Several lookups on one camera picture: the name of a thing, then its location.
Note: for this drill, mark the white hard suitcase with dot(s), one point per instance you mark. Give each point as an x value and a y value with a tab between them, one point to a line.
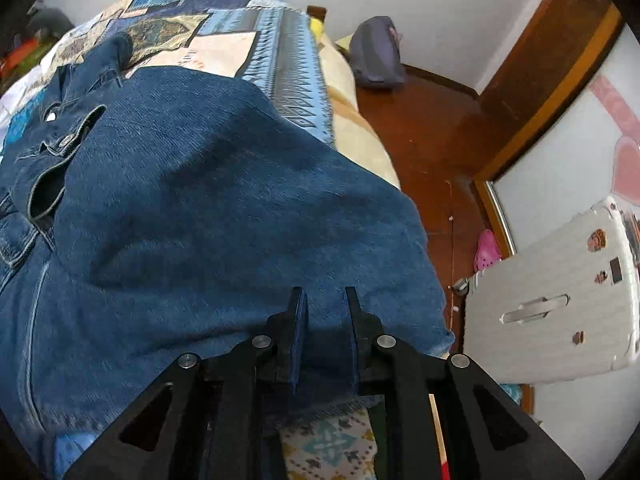
550	285

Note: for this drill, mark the blue denim jacket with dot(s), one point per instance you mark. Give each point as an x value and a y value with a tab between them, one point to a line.
225	185

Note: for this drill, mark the wooden bed post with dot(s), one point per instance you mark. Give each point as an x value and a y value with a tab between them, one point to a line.
316	12

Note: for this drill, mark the dark grey cloth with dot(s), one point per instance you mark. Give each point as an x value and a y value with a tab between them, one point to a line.
47	22

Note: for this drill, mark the patchwork printed blanket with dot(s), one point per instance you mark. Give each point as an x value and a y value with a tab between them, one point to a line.
225	25

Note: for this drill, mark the pink clog shoe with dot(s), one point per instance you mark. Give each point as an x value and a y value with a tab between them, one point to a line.
486	252

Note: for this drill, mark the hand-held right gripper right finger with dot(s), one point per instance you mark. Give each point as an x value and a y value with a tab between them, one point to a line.
351	345

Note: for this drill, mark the beige quilt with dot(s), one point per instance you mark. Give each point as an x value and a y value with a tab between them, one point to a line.
352	127

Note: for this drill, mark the wooden wardrobe frame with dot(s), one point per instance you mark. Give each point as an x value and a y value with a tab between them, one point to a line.
542	85

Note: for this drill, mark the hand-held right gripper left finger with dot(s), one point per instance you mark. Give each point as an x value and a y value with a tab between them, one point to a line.
300	347

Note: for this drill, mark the orange box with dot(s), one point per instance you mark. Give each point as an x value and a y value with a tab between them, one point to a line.
15	62

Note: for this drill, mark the purple grey bag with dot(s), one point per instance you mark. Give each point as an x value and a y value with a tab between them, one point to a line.
376	52

